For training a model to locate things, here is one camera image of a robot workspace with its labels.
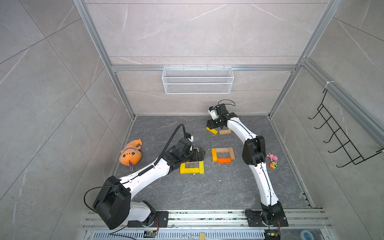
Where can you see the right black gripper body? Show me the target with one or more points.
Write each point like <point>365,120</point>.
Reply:
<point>215,124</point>

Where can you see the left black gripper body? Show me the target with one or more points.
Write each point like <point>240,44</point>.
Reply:
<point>192,156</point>

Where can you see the tan block top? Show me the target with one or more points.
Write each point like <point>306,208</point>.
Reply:
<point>225,132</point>

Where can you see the tan block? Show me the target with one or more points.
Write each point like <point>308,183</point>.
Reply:
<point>222,150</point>
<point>225,132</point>
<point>232,154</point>

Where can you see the yellow block top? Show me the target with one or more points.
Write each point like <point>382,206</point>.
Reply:
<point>213,131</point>

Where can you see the yellow block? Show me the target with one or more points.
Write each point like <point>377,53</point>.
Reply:
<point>213,131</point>
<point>191,171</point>
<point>183,168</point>

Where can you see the yellow block bottom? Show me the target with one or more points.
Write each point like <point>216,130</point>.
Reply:
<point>183,168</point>

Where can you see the yellow-green block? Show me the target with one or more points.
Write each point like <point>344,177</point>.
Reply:
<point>201,167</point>

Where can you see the orange-yellow block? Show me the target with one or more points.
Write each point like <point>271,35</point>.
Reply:
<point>214,155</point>

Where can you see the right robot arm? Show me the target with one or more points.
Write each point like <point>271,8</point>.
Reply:
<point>254,155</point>

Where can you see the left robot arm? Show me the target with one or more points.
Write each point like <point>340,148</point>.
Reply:
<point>114,202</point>

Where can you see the orange plush toy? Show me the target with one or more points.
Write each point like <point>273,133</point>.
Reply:
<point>131,154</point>

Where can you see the pink pig toy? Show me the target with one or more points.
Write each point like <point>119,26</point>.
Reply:
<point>272,157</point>

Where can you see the small orange green toy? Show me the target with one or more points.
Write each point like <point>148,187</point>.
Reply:
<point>273,165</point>

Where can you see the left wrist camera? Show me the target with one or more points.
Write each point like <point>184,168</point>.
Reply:
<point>189,137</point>

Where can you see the white wire mesh basket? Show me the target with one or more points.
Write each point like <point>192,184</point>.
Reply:
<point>197,80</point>

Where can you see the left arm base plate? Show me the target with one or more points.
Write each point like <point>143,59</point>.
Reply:
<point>159,218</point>

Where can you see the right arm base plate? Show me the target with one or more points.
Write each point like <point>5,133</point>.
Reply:
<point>269,216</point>

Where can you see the black wire hook rack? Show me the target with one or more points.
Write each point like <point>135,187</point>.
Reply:
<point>345,144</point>

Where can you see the aluminium rail frame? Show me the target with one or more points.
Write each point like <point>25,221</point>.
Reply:
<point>224,224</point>

